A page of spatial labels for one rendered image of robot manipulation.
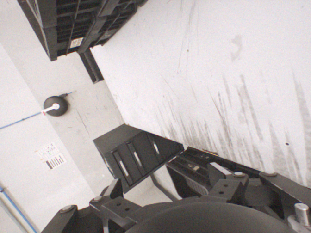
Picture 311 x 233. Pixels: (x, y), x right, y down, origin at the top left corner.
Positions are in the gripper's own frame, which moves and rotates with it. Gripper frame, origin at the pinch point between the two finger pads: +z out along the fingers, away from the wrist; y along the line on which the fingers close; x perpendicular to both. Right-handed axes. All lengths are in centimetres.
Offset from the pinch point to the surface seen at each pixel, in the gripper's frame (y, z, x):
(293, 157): 21.8, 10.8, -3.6
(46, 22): -15.5, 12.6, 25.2
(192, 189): 23, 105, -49
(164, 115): 4.9, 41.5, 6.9
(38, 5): -12.9, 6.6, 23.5
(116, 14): -4.6, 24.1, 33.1
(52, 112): -161, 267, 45
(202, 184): 21, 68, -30
